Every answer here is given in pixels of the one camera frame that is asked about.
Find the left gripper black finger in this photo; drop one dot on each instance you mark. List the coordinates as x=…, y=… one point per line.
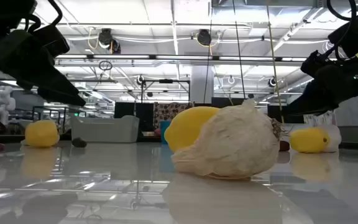
x=30, y=59
x=64, y=98

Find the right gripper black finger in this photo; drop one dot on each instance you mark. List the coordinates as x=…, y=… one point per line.
x=350, y=81
x=315, y=105

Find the yellow lemon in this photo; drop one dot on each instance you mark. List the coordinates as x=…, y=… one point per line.
x=306, y=140
x=185, y=127
x=42, y=133

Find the white garlic bulb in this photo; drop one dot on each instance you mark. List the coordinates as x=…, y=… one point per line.
x=334, y=137

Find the beige garlic bulb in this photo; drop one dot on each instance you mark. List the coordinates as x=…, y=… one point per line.
x=228, y=146
x=23, y=143

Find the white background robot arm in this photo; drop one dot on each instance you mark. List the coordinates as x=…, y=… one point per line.
x=3, y=102

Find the white floral cloth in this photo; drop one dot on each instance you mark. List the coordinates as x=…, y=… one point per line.
x=322, y=119

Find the black computer case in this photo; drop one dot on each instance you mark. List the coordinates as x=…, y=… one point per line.
x=273, y=116

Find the grey background box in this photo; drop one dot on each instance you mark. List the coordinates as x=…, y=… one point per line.
x=351, y=133

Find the white plastic basket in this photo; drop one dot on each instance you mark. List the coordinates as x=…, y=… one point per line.
x=104, y=130

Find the black background panel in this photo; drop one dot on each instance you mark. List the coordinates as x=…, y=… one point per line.
x=145, y=115
x=225, y=102
x=124, y=110

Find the teal plastic basket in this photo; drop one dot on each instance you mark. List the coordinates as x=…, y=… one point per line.
x=164, y=130

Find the brown patterned cloth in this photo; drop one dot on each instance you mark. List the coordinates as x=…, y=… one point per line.
x=169, y=113

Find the white pillar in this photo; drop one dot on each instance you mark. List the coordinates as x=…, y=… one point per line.
x=199, y=87

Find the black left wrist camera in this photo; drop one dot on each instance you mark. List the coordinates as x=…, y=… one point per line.
x=51, y=40

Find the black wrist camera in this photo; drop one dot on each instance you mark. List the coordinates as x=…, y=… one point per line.
x=315, y=63
x=51, y=40

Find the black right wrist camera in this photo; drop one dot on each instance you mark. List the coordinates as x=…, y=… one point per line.
x=315, y=63

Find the black aluminium table frame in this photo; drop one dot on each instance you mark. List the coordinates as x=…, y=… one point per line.
x=11, y=139

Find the black metal rack frame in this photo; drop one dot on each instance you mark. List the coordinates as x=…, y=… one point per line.
x=166, y=81

